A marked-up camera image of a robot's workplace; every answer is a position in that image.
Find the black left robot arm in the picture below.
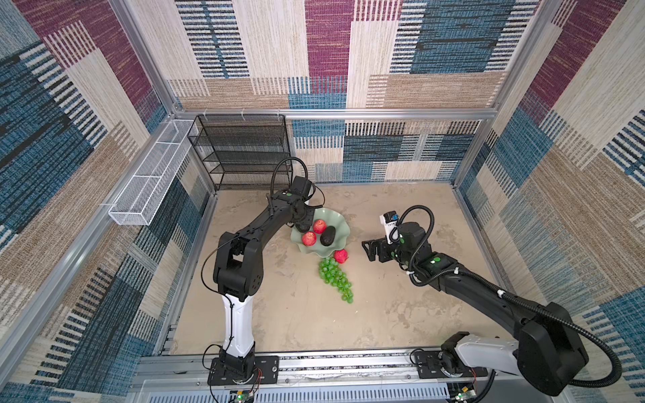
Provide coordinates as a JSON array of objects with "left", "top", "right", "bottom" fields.
[{"left": 213, "top": 176, "right": 316, "bottom": 379}]

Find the dark avocado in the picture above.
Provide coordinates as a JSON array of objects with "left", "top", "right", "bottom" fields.
[{"left": 319, "top": 226, "right": 336, "bottom": 247}]

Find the small red fake peach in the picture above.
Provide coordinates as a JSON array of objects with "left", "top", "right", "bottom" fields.
[{"left": 334, "top": 250, "right": 349, "bottom": 265}]

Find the red apple bottom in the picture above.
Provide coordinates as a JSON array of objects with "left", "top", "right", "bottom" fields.
[{"left": 302, "top": 231, "right": 317, "bottom": 247}]

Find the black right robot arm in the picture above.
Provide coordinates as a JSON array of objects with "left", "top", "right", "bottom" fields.
[{"left": 361, "top": 222, "right": 589, "bottom": 396}]

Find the black wire mesh shelf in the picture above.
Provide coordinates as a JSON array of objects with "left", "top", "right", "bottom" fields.
[{"left": 188, "top": 114, "right": 292, "bottom": 191}]

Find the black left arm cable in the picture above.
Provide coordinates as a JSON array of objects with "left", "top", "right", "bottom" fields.
[{"left": 269, "top": 156, "right": 326, "bottom": 208}]

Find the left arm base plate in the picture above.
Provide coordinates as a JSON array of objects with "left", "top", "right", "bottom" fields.
[{"left": 208, "top": 354, "right": 280, "bottom": 386}]

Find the green fake grape bunch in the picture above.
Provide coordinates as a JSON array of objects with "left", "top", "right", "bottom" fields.
[{"left": 317, "top": 257, "right": 354, "bottom": 304}]

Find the green wavy fruit bowl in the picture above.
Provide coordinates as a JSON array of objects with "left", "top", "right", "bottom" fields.
[{"left": 291, "top": 208, "right": 350, "bottom": 258}]

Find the white wire mesh basket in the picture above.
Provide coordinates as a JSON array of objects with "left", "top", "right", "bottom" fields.
[{"left": 109, "top": 119, "right": 192, "bottom": 226}]

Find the red apple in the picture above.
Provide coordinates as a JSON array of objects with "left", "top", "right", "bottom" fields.
[
  {"left": 302, "top": 231, "right": 317, "bottom": 247},
  {"left": 312, "top": 219, "right": 328, "bottom": 234}
]

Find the aluminium front rail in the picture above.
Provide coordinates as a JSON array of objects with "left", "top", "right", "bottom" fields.
[{"left": 126, "top": 348, "right": 574, "bottom": 402}]

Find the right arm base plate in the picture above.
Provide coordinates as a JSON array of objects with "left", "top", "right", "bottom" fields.
[{"left": 410, "top": 349, "right": 489, "bottom": 379}]

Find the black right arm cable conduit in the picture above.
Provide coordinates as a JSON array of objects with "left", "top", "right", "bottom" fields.
[{"left": 392, "top": 204, "right": 624, "bottom": 389}]

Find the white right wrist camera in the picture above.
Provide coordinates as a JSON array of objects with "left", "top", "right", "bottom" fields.
[{"left": 380, "top": 211, "right": 399, "bottom": 244}]

